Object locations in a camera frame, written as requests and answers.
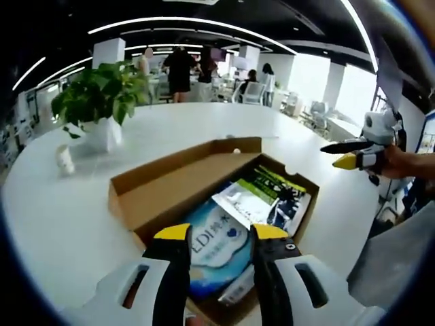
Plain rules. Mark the person's right hand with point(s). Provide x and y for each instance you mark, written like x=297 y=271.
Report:
x=397 y=163

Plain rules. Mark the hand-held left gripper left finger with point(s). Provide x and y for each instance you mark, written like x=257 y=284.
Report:
x=170 y=271

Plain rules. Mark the green plant in white pot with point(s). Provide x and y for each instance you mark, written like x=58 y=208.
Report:
x=98 y=88

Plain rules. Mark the white paper cup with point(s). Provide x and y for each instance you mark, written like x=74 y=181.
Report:
x=66 y=161

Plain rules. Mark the blue framed display board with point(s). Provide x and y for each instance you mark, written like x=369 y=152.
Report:
x=427 y=142

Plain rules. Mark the brown cardboard shoe box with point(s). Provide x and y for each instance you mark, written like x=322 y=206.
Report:
x=163 y=190

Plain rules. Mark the ceiling air vent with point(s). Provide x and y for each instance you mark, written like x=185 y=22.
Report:
x=190 y=2

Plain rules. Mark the long white tube box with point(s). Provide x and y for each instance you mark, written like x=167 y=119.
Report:
x=236 y=288

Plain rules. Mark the green black white pouch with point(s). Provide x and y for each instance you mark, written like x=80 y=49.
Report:
x=251 y=200

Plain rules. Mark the black computer mouse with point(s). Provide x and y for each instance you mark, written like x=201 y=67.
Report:
x=374 y=180

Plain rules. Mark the blue wet wipes soft pack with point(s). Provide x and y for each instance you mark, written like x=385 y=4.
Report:
x=217 y=251

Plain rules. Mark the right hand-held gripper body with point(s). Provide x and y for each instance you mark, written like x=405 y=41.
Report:
x=377 y=129

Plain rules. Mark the pale grey office chair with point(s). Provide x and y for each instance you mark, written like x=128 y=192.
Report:
x=391 y=265

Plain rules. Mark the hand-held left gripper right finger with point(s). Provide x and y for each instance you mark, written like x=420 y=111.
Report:
x=268 y=282

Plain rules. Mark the dark flat panel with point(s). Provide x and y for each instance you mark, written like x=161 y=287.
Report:
x=391 y=74

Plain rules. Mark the white mesh office chair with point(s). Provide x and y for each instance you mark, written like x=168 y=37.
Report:
x=255 y=91

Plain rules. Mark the person's left hand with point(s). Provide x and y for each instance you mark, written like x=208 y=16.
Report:
x=193 y=321

